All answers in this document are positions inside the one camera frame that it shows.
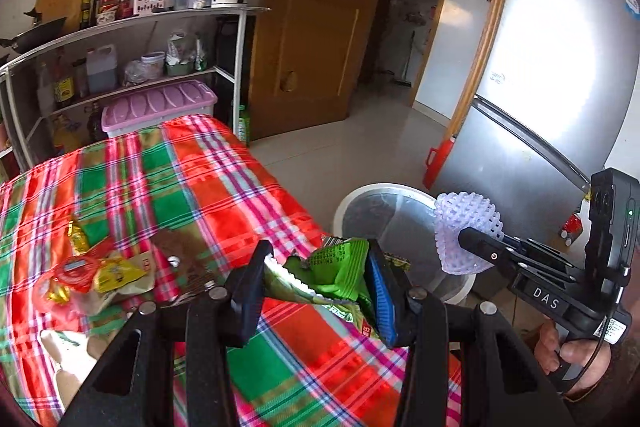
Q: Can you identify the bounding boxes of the small gold foil wrapper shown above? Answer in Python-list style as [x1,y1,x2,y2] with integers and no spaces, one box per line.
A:
[47,284,76,306]

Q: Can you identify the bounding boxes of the broom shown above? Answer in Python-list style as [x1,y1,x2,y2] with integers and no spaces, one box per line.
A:
[395,29,418,88]

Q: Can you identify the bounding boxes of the red spice jars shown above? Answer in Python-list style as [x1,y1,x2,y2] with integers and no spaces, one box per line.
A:
[99,0,133,25]

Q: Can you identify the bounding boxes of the green snack wrapper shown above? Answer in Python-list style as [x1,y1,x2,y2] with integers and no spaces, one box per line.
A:
[262,237,412,343]

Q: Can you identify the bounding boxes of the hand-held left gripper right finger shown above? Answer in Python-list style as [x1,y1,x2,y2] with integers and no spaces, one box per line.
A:
[365,239,581,427]

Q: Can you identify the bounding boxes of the silver refrigerator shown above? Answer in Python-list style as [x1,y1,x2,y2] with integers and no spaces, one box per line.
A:
[435,0,640,303]

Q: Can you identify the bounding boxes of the yellow snack packet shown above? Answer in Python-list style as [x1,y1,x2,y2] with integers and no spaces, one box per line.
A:
[92,252,156,295]

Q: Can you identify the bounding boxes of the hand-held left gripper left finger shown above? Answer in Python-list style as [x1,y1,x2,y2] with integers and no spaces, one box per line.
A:
[57,239,274,427]

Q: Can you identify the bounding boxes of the dark oil bottle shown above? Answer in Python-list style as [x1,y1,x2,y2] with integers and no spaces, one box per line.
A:
[80,0,103,30]

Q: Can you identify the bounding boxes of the beige printed paper bag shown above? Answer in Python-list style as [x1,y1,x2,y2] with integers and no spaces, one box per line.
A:
[39,328,128,410]

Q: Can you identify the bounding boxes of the dark liquid plastic jug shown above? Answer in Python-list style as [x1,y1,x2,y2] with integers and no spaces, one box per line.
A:
[86,44,120,95]

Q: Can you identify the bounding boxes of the green detergent bottle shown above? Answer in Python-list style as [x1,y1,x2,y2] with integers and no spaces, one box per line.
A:
[235,104,251,145]

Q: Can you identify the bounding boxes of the green bowl with bags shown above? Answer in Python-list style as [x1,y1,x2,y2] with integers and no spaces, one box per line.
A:
[165,32,196,76]

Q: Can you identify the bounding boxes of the red plastic dustpan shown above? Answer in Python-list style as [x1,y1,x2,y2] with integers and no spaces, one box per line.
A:
[422,134,458,190]

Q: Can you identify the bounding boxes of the red plastic wrapper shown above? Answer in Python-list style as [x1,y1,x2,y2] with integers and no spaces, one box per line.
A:
[50,256,101,293]

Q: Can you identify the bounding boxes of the clear plastic wrapper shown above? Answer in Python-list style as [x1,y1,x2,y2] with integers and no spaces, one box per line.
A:
[32,274,156,323]

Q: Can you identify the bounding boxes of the crumpled plastic bag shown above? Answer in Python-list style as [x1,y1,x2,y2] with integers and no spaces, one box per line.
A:
[122,59,151,86]

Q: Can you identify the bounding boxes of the pink lid storage box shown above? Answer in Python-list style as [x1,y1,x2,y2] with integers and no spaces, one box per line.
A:
[101,79,218,138]

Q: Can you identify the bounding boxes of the red white small object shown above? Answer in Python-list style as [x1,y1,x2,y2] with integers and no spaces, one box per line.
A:
[560,213,583,242]

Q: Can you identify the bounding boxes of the clear plastic bottle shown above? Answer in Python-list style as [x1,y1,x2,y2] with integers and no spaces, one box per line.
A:
[37,62,55,115]

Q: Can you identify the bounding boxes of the brown wrapper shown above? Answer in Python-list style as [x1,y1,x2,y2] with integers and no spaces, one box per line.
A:
[150,227,228,303]

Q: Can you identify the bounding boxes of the white metal shelf rack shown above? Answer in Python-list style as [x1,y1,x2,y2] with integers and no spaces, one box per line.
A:
[0,4,271,172]

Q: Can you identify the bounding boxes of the wooden door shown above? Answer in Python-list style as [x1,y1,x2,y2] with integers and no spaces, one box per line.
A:
[247,0,396,140]

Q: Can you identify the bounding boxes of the clear bin liner bag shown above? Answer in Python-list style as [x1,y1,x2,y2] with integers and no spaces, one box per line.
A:
[345,189,468,303]

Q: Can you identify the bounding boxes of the person's right hand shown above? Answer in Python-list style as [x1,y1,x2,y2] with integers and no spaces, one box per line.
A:
[534,322,612,397]

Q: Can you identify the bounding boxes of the plaid tablecloth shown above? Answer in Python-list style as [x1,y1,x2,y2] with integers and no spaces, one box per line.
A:
[0,114,463,427]

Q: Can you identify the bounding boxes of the yellow label sauce bottle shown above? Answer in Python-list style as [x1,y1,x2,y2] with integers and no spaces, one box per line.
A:
[52,57,76,108]

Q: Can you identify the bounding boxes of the black wok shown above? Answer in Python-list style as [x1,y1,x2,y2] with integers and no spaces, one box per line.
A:
[0,9,68,55]

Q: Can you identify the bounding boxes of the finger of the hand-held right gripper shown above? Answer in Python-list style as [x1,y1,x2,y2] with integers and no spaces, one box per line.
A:
[458,227,588,280]

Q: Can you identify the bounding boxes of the white trash bin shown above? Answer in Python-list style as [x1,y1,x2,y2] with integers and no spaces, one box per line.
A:
[332,181,478,308]

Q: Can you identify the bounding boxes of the yellow cooking oil bottle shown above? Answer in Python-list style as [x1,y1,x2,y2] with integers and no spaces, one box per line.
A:
[52,114,83,155]

